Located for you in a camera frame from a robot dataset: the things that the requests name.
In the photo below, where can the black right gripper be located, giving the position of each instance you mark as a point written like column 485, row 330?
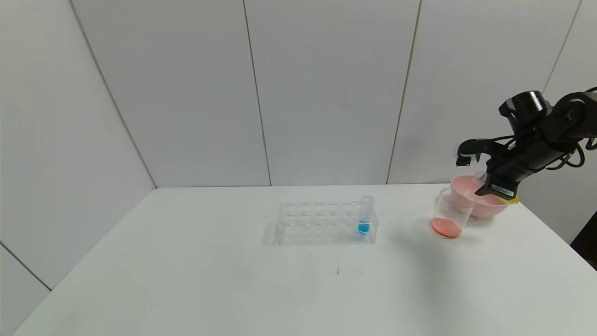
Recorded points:
column 501, row 189

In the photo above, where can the test tube with yellow pigment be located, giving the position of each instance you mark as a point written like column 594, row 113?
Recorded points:
column 514, row 200

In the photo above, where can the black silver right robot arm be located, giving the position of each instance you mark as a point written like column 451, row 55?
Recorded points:
column 555, row 126

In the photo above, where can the test tube with blue pigment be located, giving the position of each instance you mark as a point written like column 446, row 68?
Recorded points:
column 364, row 219

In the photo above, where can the clear plastic test tube rack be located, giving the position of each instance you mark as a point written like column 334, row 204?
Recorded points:
column 308, row 224

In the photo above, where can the pink plastic bowl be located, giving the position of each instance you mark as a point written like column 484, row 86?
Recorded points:
column 485, row 207

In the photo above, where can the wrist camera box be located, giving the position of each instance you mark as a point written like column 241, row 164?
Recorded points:
column 468, row 151

